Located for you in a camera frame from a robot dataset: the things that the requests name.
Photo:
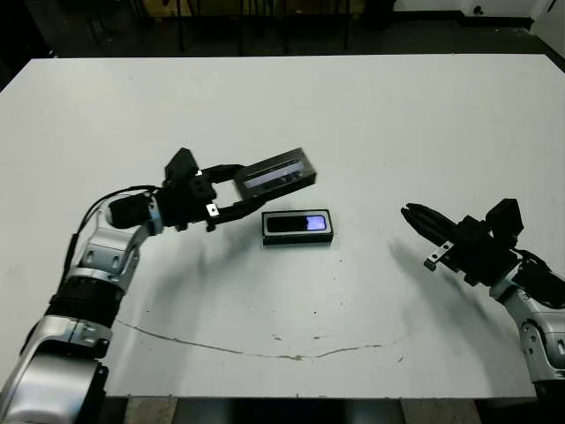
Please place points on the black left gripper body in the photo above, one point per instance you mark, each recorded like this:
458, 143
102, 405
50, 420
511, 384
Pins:
190, 203

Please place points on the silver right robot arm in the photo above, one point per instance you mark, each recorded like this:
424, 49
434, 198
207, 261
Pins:
538, 327

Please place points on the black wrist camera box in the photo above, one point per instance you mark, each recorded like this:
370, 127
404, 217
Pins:
181, 165
507, 216

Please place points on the black waste bin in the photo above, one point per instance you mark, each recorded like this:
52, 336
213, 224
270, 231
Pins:
378, 13

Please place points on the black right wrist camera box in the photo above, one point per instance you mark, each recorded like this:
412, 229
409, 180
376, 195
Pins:
507, 216

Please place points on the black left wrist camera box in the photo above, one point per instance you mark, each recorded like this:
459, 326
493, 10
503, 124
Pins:
181, 165

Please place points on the grey chair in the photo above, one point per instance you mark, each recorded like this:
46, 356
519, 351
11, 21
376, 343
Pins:
92, 28

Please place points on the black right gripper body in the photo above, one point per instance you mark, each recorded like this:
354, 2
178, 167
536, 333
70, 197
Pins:
481, 256

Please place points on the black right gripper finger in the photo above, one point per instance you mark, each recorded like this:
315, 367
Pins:
426, 229
437, 215

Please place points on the black mesh chair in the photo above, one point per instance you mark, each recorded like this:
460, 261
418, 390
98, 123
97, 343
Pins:
180, 37

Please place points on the black box base white insert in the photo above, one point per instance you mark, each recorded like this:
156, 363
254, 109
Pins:
296, 240

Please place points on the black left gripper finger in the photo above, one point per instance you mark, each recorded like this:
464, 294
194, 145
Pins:
240, 209
220, 173

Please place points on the black round wall fixture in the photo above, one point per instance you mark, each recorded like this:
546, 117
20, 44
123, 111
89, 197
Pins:
478, 9

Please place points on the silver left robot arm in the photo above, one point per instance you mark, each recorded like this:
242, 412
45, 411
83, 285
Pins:
75, 300

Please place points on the black box lid silver stripe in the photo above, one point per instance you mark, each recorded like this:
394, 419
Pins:
273, 174

